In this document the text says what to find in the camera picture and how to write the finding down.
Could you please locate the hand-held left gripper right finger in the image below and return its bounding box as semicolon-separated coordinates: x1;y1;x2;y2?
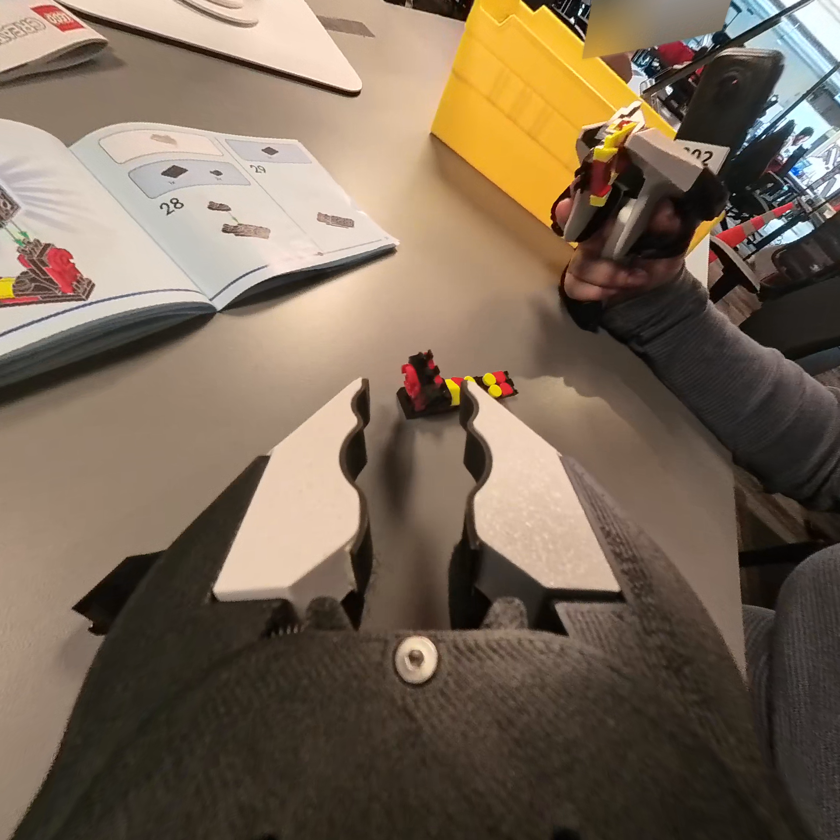
449;378;624;621

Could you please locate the person's right forearm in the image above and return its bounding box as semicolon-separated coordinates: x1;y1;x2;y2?
600;262;840;514

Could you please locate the yellow plastic bin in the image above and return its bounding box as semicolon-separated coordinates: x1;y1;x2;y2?
431;0;716;231

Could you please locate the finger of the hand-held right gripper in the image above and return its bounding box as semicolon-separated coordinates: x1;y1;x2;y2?
562;187;609;245
605;126;707;261

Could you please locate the red yellow lego assembly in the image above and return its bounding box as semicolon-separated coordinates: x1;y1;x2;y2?
574;101;647;207

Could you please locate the person's right hand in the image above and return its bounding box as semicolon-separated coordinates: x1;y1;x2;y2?
551;192;690;306

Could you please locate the orange traffic cone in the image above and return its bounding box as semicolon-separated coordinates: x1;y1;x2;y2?
712;203;798;253

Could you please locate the open instruction booklet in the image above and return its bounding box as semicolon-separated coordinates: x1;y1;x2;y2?
0;118;400;388

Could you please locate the person's torso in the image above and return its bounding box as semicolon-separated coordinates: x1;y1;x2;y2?
740;543;840;840

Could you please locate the closed instruction booklet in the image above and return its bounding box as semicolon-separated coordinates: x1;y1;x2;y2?
0;0;109;86

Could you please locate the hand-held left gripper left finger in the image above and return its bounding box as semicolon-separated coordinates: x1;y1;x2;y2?
210;377;375;614

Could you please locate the beaded lego tail assembly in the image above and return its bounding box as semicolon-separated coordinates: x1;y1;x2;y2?
395;350;519;419

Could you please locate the wooden book stand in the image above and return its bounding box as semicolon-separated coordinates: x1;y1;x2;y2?
62;0;363;97

